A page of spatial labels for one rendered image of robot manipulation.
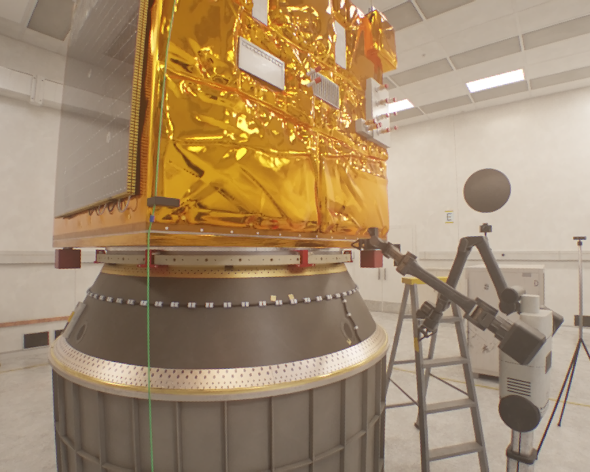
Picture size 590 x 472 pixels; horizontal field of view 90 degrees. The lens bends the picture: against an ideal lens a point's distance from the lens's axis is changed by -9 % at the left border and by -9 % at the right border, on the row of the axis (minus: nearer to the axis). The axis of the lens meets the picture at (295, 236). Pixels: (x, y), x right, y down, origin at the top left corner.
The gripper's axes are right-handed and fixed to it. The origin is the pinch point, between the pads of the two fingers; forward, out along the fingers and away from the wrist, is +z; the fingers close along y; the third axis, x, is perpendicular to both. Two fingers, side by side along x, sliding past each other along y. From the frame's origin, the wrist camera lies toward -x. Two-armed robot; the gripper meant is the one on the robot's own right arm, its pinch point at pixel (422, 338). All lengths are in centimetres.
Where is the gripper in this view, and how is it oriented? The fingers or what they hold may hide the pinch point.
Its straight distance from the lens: 213.4
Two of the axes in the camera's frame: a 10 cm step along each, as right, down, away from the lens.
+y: -7.5, -0.3, -6.6
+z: -3.3, 8.8, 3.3
